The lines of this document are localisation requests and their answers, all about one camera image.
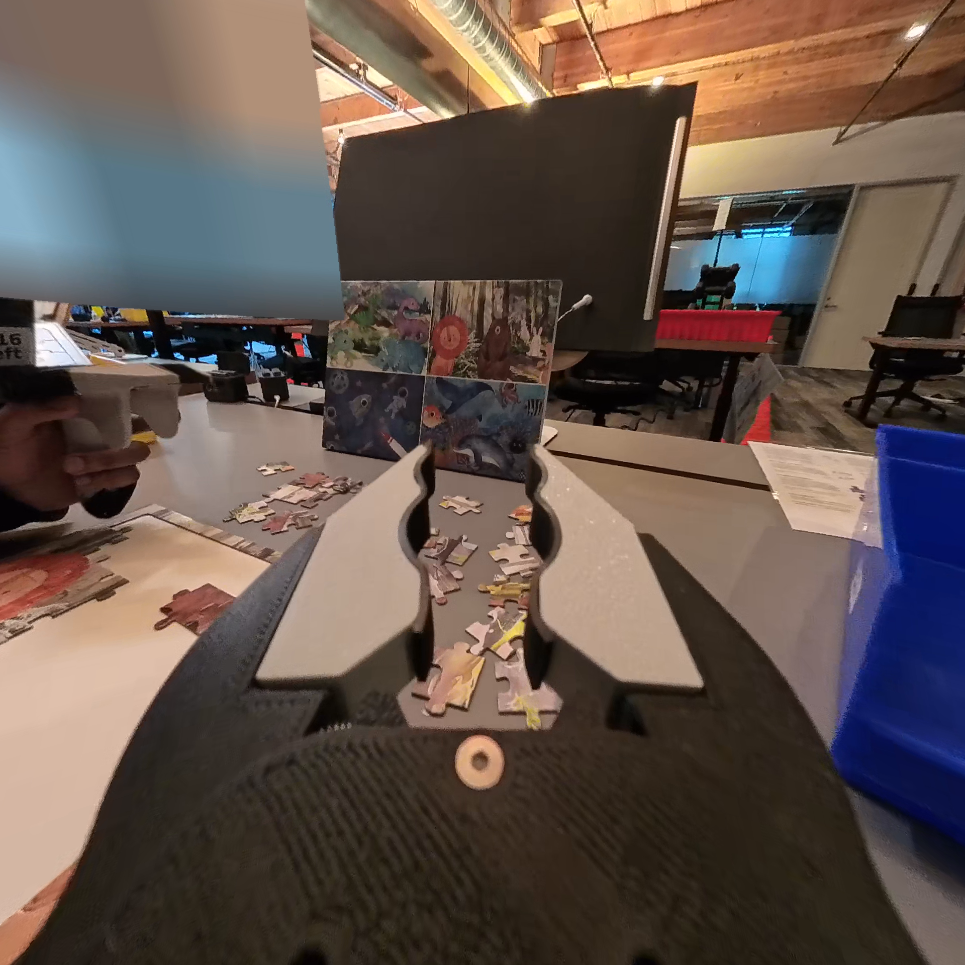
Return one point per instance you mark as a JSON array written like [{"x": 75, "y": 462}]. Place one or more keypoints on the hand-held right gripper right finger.
[{"x": 618, "y": 604}]

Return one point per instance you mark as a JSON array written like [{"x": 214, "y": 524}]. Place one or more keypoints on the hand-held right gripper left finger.
[{"x": 347, "y": 604}]

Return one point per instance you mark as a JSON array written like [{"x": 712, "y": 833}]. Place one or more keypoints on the brown and green puzzle piece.
[{"x": 214, "y": 599}]

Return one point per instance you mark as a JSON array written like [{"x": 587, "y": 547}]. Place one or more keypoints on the printed frame puzzle tray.
[{"x": 113, "y": 679}]

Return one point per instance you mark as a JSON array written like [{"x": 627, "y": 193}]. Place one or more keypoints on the person's left hand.
[{"x": 37, "y": 461}]

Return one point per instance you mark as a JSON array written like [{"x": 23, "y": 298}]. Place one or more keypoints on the scattered loose puzzle pieces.
[{"x": 453, "y": 675}]

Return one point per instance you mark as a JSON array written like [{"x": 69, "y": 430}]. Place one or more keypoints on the assembled lion puzzle section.
[{"x": 45, "y": 589}]

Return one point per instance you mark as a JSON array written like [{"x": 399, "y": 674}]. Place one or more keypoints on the black office chair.
[
  {"x": 603, "y": 393},
  {"x": 919, "y": 324}
]

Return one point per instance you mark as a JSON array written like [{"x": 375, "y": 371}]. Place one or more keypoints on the printed paper sheet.
[{"x": 814, "y": 483}]

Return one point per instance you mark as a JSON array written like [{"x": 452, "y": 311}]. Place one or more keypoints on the illustrated puzzle box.
[{"x": 453, "y": 339}]

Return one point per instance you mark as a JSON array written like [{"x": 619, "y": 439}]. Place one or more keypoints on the red plastic crate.
[{"x": 716, "y": 326}]

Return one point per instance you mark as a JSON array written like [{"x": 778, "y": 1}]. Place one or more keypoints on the blue plastic bin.
[{"x": 913, "y": 641}]

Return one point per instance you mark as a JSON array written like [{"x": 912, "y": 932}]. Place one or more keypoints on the black partition panel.
[{"x": 513, "y": 211}]

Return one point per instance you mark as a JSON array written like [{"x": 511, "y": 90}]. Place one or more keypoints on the white door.
[{"x": 882, "y": 264}]

